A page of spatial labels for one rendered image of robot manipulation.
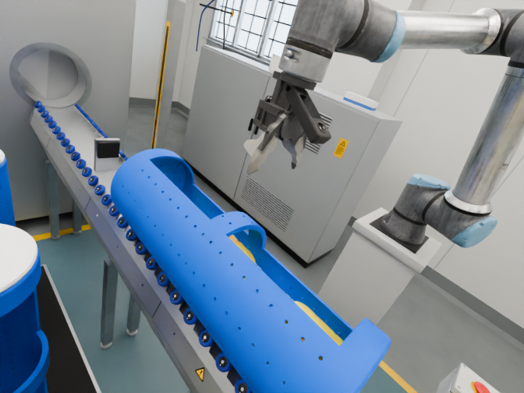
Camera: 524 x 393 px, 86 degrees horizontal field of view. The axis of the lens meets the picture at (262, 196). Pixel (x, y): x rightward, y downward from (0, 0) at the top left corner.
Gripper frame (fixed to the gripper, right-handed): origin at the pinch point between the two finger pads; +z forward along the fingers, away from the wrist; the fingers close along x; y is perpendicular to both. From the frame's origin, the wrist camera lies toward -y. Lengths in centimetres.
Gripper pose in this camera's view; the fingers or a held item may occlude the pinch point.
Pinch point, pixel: (274, 173)
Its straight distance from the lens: 62.4
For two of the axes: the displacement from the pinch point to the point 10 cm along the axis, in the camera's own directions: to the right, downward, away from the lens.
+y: -6.6, -5.2, 5.4
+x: -7.0, 1.4, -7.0
